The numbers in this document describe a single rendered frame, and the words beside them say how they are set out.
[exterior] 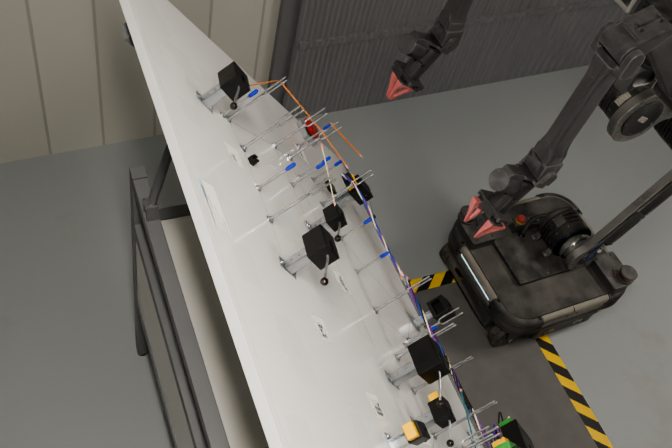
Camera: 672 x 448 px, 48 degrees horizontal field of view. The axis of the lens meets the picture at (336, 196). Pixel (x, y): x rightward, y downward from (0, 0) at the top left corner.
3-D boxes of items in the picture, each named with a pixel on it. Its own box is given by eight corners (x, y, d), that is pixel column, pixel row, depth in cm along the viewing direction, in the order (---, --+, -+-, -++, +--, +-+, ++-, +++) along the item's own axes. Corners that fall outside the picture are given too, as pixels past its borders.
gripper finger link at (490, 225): (472, 243, 195) (498, 220, 190) (458, 221, 198) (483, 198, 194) (486, 245, 199) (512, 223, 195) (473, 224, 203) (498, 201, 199)
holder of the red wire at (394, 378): (401, 421, 137) (452, 392, 135) (380, 361, 147) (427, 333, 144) (414, 430, 141) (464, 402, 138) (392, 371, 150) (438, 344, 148)
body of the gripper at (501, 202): (495, 224, 191) (516, 205, 187) (475, 193, 196) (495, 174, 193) (508, 226, 195) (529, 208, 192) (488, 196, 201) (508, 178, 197)
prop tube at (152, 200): (154, 205, 189) (184, 116, 168) (157, 213, 187) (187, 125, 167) (141, 205, 187) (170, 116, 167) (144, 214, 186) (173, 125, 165)
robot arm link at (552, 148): (652, 53, 156) (621, 19, 162) (632, 56, 154) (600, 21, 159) (556, 187, 188) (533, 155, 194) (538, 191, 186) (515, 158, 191)
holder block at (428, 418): (423, 455, 137) (457, 436, 136) (407, 411, 144) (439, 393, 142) (434, 462, 140) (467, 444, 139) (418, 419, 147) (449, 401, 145)
